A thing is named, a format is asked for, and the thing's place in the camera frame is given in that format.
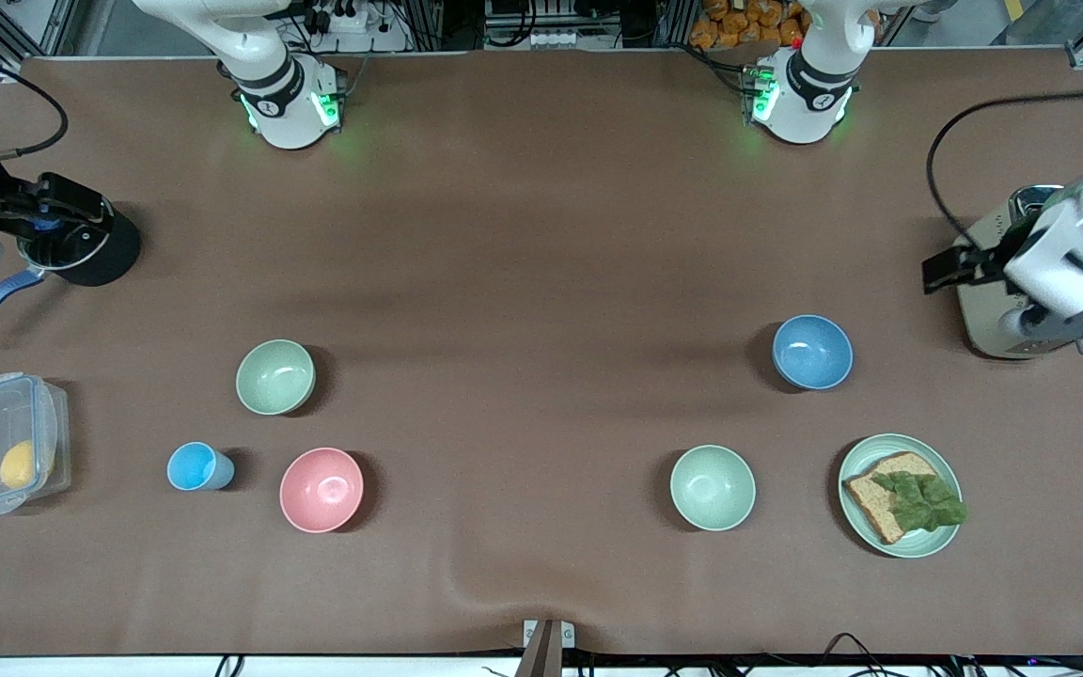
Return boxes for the white power strip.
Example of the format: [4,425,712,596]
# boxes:
[302,0,375,35]

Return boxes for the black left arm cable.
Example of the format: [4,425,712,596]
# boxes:
[925,90,1083,249]

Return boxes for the pale green plate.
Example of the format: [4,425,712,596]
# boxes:
[838,433,964,559]

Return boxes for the pink bowl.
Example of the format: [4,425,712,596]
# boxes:
[279,447,365,534]

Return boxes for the blue bowl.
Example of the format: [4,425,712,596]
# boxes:
[772,314,855,391]

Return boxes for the glass lid with blue knob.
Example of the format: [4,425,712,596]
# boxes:
[17,226,112,274]

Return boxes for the yellow lemon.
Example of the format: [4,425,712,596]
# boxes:
[0,440,38,491]

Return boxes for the brown tablecloth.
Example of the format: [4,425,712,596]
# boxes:
[0,47,1083,657]

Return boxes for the grey metal table clamp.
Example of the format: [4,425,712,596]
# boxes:
[515,618,576,677]

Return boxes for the black saucepan with blue handle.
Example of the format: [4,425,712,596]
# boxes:
[0,196,142,341]

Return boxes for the light blue cup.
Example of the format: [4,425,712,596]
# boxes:
[166,442,236,492]

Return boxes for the orange snack bags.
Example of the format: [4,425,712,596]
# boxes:
[689,0,808,51]

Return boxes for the green lettuce leaf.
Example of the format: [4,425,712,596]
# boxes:
[871,470,969,533]

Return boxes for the pale green bowl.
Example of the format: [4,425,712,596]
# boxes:
[669,444,757,532]
[235,338,318,417]

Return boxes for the silver toaster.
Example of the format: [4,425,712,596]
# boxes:
[955,185,1083,360]

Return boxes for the brown bread slice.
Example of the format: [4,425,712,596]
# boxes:
[843,451,939,545]

